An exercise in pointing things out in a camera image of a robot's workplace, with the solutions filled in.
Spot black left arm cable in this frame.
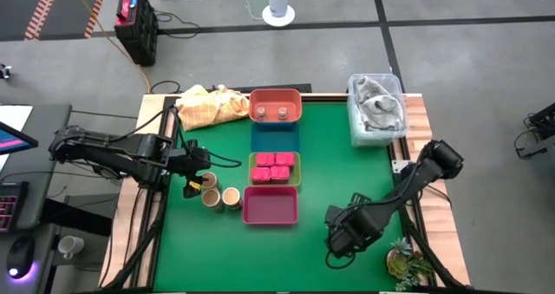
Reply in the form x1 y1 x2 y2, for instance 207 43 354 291
110 106 243 170

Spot black and red tool case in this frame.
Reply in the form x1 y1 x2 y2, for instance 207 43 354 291
114 0 160 68

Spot computer monitor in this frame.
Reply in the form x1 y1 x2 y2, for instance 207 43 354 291
0 121 39 156

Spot pink plastic bin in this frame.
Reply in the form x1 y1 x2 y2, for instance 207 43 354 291
242 186 299 225

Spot yellow checked cloth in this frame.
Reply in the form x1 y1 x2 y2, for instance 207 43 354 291
174 84 251 132

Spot black computer mouse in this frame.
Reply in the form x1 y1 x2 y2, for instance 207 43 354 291
5 236 36 281

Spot white paper sheet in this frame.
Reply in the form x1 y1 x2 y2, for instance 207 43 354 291
0 105 34 133

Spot red-lid spice tin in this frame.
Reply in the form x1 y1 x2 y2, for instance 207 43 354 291
250 167 272 185
275 152 297 168
270 166 291 185
255 153 277 168

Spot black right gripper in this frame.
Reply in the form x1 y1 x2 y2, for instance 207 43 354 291
324 204 385 258

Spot blue plastic bin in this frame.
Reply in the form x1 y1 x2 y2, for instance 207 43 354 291
250 122 301 154

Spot grey desk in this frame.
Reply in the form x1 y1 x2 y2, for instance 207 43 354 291
0 102 73 294

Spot black keypad pink keys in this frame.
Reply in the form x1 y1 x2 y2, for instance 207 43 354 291
0 180 30 234

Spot clear plastic storage box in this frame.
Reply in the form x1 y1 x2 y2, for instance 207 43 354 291
346 72 409 149

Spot grey white crumpled cloth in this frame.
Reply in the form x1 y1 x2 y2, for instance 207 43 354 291
355 75 407 133

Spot gold-lid seasoning jar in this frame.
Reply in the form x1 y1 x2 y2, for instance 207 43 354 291
200 171 220 192
201 187 225 213
221 186 243 211

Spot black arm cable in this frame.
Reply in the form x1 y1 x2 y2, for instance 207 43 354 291
324 249 355 271
110 106 243 170

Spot orange plastic bin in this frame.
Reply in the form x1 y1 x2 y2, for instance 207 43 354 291
248 88 304 124

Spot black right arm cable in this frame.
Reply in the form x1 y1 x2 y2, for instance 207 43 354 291
324 249 355 271

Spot yellow-green plastic bin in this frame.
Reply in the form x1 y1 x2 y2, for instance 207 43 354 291
247 151 303 187

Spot potted succulent plant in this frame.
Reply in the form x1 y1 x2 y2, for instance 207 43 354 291
385 236 435 292

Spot black mat with striped edge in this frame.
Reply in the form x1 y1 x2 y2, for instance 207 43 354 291
0 0 112 42

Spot white mug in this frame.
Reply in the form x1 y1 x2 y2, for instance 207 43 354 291
57 235 86 260

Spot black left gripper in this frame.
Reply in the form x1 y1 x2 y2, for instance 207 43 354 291
174 145 214 199

